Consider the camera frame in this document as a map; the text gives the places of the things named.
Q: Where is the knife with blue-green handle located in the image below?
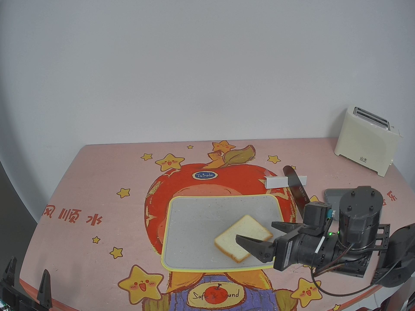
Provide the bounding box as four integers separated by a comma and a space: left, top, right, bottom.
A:
282, 165, 312, 221

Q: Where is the dark grey tray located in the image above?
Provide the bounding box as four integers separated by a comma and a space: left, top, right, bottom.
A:
324, 188, 346, 221

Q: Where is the black cable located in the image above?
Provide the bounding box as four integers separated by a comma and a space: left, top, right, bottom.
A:
311, 264, 393, 297

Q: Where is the cream toaster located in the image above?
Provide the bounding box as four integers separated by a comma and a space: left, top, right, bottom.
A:
334, 106, 404, 178

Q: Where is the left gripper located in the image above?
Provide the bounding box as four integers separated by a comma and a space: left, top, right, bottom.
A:
0, 256, 53, 311

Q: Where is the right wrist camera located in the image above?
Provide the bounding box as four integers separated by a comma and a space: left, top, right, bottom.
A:
303, 201, 335, 236

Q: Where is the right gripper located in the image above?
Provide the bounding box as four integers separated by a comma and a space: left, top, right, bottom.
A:
236, 221, 340, 271

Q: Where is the slice of bread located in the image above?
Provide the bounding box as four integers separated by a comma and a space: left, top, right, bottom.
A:
214, 214, 274, 264

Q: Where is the white knife rest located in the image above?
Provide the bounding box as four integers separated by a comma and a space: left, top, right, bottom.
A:
264, 175, 308, 190

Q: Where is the cutting board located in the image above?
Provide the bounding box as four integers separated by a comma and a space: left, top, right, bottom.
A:
161, 194, 283, 271

